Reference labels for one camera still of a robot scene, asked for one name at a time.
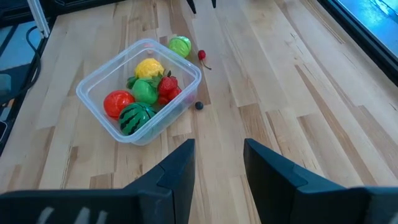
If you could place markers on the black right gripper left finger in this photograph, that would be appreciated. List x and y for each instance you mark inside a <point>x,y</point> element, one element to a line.
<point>177,180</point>

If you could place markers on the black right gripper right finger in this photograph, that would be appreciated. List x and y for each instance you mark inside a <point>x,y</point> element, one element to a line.
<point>273,186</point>

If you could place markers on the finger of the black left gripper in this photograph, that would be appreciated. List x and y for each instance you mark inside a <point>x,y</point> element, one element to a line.
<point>192,4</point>
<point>214,2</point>

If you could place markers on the light green toy lime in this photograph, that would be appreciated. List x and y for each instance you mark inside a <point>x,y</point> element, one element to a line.
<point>179,46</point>

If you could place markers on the red toy cherry with stem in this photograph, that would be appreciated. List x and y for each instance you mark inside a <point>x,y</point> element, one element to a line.
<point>201,55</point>

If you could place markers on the striped green toy watermelon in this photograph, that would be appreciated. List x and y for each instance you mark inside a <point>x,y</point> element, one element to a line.
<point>135,118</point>

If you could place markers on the yellow toy lemon with leaf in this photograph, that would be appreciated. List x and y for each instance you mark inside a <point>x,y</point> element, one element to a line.
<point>149,68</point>

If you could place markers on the dark toy blueberry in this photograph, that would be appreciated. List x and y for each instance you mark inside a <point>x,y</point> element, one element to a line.
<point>199,105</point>

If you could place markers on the bright green toy apple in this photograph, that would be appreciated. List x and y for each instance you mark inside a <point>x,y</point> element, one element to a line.
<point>144,92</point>

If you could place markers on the red toy tomato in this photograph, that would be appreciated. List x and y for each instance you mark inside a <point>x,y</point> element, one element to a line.
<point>118,102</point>

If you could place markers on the clear plastic tupperware container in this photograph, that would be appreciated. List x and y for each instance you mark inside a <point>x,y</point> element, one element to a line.
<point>99,77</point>

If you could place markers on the white metal bracket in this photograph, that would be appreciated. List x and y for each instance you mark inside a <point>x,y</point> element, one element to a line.
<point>38,18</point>

